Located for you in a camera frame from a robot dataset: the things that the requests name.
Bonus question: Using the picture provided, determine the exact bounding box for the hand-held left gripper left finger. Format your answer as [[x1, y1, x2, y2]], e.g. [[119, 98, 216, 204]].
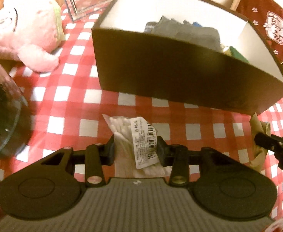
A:
[[41, 134, 115, 187]]

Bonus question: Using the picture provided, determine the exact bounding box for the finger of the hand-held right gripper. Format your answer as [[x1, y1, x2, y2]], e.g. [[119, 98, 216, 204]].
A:
[[254, 132, 281, 153]]

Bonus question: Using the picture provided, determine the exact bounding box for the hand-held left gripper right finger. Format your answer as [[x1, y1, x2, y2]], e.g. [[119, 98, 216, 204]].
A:
[[157, 135, 236, 187]]

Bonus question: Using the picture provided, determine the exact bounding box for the bag of cotton swabs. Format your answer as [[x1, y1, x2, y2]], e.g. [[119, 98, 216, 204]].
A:
[[102, 113, 172, 178]]

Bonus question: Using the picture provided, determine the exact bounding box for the brown cardboard box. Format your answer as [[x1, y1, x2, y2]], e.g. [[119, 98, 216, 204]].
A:
[[91, 0, 283, 116]]

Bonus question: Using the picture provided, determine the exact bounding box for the green sponge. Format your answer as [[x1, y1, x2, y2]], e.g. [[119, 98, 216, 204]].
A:
[[222, 46, 249, 63]]

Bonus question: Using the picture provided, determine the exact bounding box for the grey towel with blue patch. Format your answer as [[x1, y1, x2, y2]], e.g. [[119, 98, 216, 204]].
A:
[[180, 20, 221, 52]]

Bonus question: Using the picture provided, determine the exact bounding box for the blue patterned knit sock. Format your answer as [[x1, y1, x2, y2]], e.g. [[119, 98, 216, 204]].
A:
[[144, 21, 160, 33]]

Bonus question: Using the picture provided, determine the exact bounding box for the red checked tablecloth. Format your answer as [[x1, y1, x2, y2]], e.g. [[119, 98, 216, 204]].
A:
[[0, 0, 283, 220]]

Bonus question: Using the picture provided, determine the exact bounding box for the glass jar with green lid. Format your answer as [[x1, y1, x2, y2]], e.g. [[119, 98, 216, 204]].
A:
[[0, 52, 30, 160]]

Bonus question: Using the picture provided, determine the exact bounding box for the red cat print cushion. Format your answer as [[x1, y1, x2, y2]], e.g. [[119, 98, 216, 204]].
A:
[[230, 0, 283, 87]]

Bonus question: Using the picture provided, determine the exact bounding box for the pink plush toy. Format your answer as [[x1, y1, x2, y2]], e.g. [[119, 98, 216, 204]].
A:
[[0, 0, 66, 73]]

